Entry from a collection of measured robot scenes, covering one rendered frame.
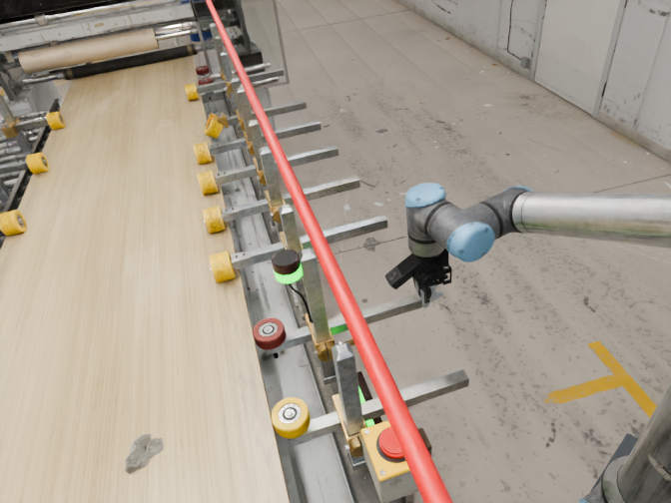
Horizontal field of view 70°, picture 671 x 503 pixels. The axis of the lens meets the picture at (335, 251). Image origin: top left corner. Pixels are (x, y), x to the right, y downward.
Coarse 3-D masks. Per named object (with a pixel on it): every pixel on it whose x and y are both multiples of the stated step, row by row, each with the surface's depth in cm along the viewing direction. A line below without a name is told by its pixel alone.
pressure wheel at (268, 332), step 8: (264, 320) 122; (272, 320) 121; (280, 320) 121; (256, 328) 120; (264, 328) 120; (272, 328) 119; (280, 328) 119; (256, 336) 118; (264, 336) 117; (272, 336) 117; (280, 336) 117; (264, 344) 117; (272, 344) 117; (280, 344) 119
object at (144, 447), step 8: (136, 440) 98; (144, 440) 99; (152, 440) 97; (160, 440) 99; (136, 448) 96; (144, 448) 97; (152, 448) 97; (160, 448) 98; (128, 456) 96; (136, 456) 96; (144, 456) 96; (152, 456) 96; (128, 464) 95; (136, 464) 95; (144, 464) 95; (128, 472) 94
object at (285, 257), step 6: (282, 252) 104; (288, 252) 103; (294, 252) 103; (276, 258) 102; (282, 258) 102; (288, 258) 102; (294, 258) 102; (276, 264) 101; (282, 264) 100; (288, 264) 100; (294, 288) 108; (300, 294) 109; (306, 306) 112
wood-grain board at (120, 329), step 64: (192, 64) 299; (64, 128) 239; (128, 128) 231; (192, 128) 222; (64, 192) 188; (128, 192) 182; (192, 192) 177; (0, 256) 158; (64, 256) 154; (128, 256) 150; (192, 256) 146; (0, 320) 133; (64, 320) 130; (128, 320) 128; (192, 320) 125; (0, 384) 115; (64, 384) 113; (128, 384) 111; (192, 384) 109; (256, 384) 107; (0, 448) 102; (64, 448) 100; (128, 448) 99; (192, 448) 97; (256, 448) 96
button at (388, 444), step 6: (390, 426) 61; (384, 432) 60; (390, 432) 60; (384, 438) 59; (390, 438) 59; (384, 444) 59; (390, 444) 59; (396, 444) 58; (384, 450) 58; (390, 450) 58; (396, 450) 58; (390, 456) 58; (396, 456) 58; (402, 456) 58
